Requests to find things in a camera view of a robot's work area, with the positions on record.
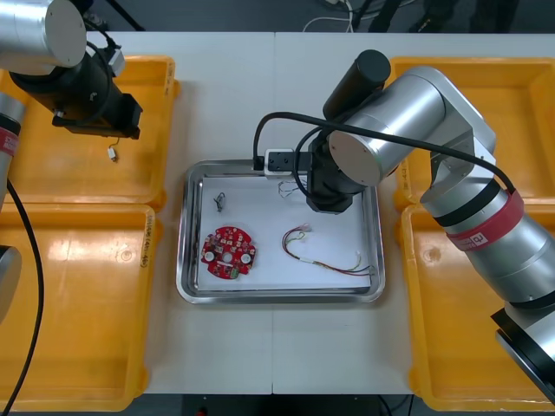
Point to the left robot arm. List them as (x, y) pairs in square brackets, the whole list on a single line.
[(39, 30)]

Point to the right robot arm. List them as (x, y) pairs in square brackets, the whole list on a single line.
[(433, 121)]

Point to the small metal solenoid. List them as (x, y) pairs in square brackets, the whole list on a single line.
[(220, 203), (112, 153)]

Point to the round red circuit board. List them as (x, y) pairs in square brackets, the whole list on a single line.
[(227, 253)]

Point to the white paper sheet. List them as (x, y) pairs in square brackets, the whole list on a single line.
[(269, 203)]

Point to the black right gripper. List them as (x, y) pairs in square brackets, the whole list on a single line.
[(327, 195)]

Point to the yellow-orange plastic bin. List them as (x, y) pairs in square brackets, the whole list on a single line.
[(86, 173), (511, 86), (99, 338), (438, 346)]

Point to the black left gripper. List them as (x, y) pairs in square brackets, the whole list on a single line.
[(126, 117)]

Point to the steel tray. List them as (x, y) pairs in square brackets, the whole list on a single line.
[(187, 260)]

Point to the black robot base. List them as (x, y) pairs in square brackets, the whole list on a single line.
[(282, 405)]

